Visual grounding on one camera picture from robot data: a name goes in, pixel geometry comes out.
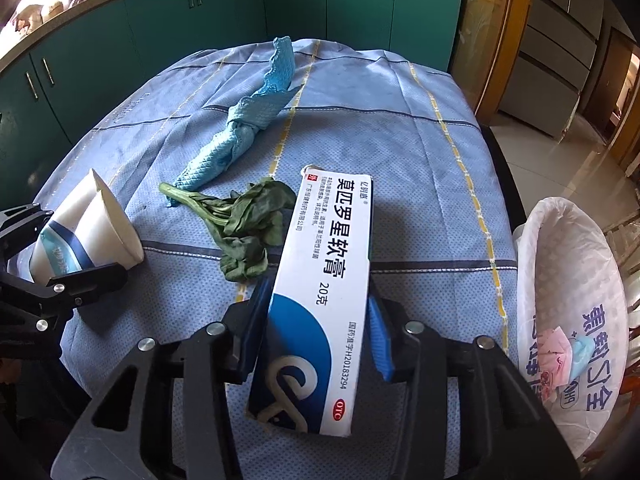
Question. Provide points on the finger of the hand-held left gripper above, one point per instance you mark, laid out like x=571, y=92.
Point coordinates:
x=20, y=221
x=75, y=286

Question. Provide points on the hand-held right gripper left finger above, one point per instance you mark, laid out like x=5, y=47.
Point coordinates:
x=250, y=332

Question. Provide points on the grey refrigerator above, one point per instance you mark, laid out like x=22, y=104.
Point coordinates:
x=550, y=60

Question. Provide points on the wooden door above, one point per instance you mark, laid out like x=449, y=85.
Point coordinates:
x=625, y=100

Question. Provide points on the teal kitchen cabinets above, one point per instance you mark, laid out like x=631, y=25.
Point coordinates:
x=325, y=5

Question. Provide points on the wooden door frame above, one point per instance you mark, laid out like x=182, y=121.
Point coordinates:
x=515, y=10

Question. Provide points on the white paper cup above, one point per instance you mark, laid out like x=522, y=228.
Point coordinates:
x=100, y=230

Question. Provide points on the blue knitted cloth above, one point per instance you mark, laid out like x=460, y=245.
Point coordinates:
x=240, y=120

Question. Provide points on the white plastic bag lined bin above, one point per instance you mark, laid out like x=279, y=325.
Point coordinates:
x=575, y=270

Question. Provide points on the blue face mask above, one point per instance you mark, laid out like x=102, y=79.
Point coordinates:
x=580, y=356

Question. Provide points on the white blue medicine box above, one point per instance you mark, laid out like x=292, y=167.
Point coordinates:
x=320, y=270

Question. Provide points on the blue checked tablecloth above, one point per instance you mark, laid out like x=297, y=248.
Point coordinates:
x=400, y=135

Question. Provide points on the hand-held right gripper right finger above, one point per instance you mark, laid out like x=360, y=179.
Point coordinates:
x=380, y=346

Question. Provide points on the green leafy vegetable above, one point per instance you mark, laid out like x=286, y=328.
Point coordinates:
x=250, y=215

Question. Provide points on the pink crumpled wrapper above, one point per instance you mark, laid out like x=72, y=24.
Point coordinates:
x=552, y=355

